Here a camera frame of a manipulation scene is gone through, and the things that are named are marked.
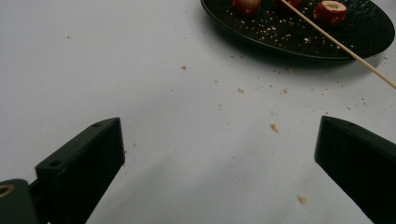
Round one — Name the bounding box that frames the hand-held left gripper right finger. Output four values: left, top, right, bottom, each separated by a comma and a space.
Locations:
314, 115, 396, 224

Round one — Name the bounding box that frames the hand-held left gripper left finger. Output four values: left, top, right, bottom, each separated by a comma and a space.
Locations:
35, 117, 126, 224

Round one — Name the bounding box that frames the thin bamboo skewer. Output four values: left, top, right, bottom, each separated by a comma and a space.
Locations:
279, 0, 396, 90

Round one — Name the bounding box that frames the black textured round plate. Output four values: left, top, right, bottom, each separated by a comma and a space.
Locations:
200, 0, 396, 61

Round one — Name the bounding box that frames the red cored hawthorn fruit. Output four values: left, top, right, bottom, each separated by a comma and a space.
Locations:
312, 0, 348, 28
276, 0, 304, 10
232, 0, 262, 18

